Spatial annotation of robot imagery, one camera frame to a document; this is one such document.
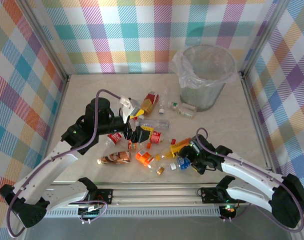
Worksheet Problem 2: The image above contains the amber juice bottle red label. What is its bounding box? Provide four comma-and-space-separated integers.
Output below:
141, 91, 160, 120

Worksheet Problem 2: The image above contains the clear square bottle green label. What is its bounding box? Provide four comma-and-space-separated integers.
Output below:
178, 103, 198, 119

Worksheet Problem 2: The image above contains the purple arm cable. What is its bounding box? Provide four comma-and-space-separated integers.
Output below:
6, 89, 121, 238
195, 127, 304, 235

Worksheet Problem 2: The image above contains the clear water bottle pink label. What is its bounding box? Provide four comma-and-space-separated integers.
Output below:
134, 119, 170, 131

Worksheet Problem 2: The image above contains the red capped bottle red label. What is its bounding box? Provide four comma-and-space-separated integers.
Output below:
105, 132, 124, 149

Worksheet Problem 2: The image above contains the clear bottle white blue cap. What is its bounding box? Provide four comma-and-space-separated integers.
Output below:
158, 87, 169, 116

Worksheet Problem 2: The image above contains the slotted grey cable duct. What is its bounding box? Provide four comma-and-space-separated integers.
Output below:
45, 207, 222, 218

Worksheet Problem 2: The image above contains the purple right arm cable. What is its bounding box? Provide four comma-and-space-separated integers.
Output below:
195, 127, 304, 235

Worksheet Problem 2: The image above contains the orange label bottle red cap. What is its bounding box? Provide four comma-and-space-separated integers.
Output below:
170, 138, 192, 150

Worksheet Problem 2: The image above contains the blue label bottle white cap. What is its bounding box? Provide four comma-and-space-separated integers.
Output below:
169, 156, 192, 172

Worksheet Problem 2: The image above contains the clear bottle gold cap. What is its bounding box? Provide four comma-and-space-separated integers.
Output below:
149, 161, 165, 176

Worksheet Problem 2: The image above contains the silver wire mesh bin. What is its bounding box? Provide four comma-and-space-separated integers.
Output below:
179, 44, 236, 113

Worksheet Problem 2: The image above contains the orange bottle white label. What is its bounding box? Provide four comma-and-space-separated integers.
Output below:
134, 149, 154, 170

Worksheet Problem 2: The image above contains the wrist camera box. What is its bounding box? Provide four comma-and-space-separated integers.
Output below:
190, 140, 201, 154
118, 95, 142, 124

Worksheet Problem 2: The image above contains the aluminium frame post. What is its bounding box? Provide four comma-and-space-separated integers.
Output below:
238, 0, 292, 79
18, 0, 72, 82

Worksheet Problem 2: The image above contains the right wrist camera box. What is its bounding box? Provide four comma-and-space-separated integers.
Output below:
190, 140, 201, 154

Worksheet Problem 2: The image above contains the clear plastic bin liner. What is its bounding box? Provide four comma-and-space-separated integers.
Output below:
169, 45, 239, 90

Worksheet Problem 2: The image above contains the aluminium side rail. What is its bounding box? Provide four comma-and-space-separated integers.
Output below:
38, 74, 72, 186
240, 72, 280, 176

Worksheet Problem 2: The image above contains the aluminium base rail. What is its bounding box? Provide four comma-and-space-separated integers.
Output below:
45, 181, 276, 208

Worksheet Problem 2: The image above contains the clear bottle red wrap label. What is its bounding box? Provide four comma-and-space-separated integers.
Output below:
149, 130, 164, 145

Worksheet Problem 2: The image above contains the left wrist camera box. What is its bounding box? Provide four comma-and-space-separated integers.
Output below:
118, 95, 142, 124

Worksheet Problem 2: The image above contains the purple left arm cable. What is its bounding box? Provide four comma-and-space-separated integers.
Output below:
6, 89, 121, 238

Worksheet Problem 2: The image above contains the brown coffee drink bottle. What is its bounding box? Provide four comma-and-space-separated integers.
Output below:
96, 151, 132, 166

